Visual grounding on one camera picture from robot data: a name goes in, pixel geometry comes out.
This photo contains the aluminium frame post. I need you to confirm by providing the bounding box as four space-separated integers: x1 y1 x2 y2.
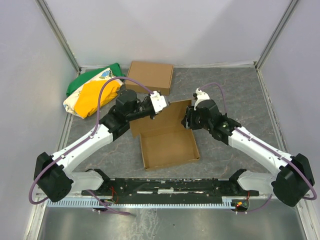
254 0 300 71
35 0 82 74

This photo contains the light blue slotted cable duct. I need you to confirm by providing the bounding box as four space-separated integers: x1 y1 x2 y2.
45 196 236 210

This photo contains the right aluminium frame post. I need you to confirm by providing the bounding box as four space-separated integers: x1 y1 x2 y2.
254 0 300 71

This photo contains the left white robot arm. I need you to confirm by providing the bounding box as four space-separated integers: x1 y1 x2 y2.
34 90 168 203

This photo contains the cardboard box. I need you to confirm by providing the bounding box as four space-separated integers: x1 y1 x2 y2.
127 61 174 96
129 99 200 171

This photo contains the purple cable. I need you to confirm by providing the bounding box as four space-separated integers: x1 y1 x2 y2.
28 76 132 216
197 82 318 215

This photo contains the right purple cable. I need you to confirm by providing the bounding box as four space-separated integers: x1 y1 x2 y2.
197 82 318 215

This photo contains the closed folded cardboard box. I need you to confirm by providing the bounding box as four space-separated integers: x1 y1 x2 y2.
127 61 174 96

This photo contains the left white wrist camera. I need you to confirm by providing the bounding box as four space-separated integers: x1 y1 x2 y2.
150 91 170 114

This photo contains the green yellow white cloth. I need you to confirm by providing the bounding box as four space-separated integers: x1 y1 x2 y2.
63 62 124 119

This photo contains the aluminium front rail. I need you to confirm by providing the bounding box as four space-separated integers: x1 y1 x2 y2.
34 176 313 201

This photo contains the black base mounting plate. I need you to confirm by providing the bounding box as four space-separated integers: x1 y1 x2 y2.
93 178 259 204

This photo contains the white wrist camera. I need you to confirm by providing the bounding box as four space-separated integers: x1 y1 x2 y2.
150 91 170 114
192 88 210 110

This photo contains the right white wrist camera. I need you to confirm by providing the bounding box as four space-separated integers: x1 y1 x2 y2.
192 88 210 110

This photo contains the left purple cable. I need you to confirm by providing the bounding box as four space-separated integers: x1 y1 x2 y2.
28 76 132 216

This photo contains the left aluminium frame post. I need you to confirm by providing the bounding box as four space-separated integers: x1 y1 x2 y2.
35 0 82 74

